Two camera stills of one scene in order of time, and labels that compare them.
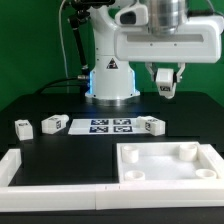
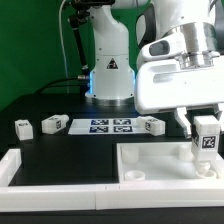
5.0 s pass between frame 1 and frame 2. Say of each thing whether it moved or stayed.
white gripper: moved
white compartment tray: stayed
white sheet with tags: stayed
